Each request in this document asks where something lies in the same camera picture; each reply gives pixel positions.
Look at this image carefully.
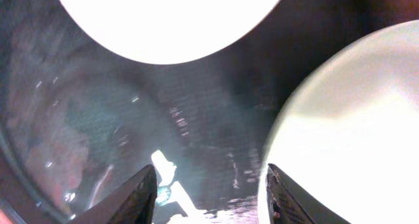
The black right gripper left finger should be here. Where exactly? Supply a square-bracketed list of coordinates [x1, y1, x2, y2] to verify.
[69, 164, 157, 224]

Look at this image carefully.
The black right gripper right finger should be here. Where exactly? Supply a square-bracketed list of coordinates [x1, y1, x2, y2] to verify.
[265, 163, 348, 224]

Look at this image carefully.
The mint green plate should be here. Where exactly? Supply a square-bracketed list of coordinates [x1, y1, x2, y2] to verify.
[258, 20, 418, 223]

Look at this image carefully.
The white plate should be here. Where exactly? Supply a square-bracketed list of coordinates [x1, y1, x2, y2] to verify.
[59, 0, 280, 65]

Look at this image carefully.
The black round tray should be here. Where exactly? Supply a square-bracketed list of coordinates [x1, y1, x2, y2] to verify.
[1, 0, 418, 223]

